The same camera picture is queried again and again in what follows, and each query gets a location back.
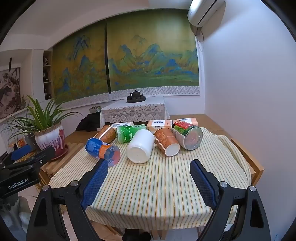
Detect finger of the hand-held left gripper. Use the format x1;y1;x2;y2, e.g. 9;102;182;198
3;146;56;173
10;144;33;162

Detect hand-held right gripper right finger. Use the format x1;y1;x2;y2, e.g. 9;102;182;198
190;159;271;241

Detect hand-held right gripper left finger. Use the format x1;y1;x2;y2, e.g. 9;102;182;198
28;159;109;241

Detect blue paper cup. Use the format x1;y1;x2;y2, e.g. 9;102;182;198
85;138;121;167

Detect red green lidded cup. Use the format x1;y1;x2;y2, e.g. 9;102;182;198
172;120;203;151

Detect brown patterned paper cup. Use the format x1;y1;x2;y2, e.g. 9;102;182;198
94;125;117;143
154;127;180;157

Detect potted spider plant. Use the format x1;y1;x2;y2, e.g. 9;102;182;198
1;95;83;159

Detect red-brown pot saucer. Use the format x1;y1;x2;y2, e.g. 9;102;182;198
53;144;69;161

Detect wooden slatted mat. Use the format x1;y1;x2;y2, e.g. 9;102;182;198
40;142;85;179

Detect striped tablecloth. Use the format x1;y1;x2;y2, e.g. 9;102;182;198
48;126;252;229

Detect white plastic jar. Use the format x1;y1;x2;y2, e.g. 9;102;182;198
127;129;155;164

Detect green can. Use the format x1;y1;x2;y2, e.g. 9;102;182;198
116;124;148;143

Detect dark cloth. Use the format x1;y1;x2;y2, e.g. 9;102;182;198
76;113;101;132

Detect wooden table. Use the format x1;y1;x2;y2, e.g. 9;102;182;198
41;114;265;241

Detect pink tissue pack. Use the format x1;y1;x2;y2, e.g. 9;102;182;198
173;118;199;127

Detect white tissue pack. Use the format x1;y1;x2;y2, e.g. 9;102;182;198
111;121;134;129

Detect orange tissue pack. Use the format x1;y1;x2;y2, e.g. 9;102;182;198
147;120;173;134

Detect white lace tablecloth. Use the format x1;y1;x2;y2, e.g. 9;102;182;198
100;96;171;129

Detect landscape roller blind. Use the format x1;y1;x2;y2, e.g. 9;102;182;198
106;16;201;101
52;21;110;105

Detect white air conditioner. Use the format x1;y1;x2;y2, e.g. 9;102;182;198
187;0;227;26

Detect ink painting wall scroll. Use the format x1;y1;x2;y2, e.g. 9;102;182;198
0;57;27;120

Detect white wall shelf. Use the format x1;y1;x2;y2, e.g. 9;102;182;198
43;49;54;101

